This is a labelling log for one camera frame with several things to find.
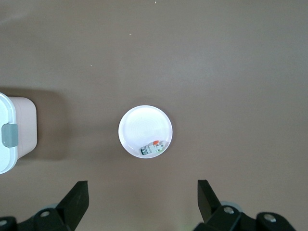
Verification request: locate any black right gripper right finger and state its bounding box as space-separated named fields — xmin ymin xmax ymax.
xmin=193 ymin=179 xmax=296 ymax=231

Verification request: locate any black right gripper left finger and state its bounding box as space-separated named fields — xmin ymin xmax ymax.
xmin=0 ymin=180 xmax=90 ymax=231

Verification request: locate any pink box with white lid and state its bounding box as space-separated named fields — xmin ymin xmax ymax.
xmin=0 ymin=92 xmax=38 ymax=175

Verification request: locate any pale pink round plate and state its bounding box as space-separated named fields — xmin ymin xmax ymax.
xmin=117 ymin=104 xmax=173 ymax=159

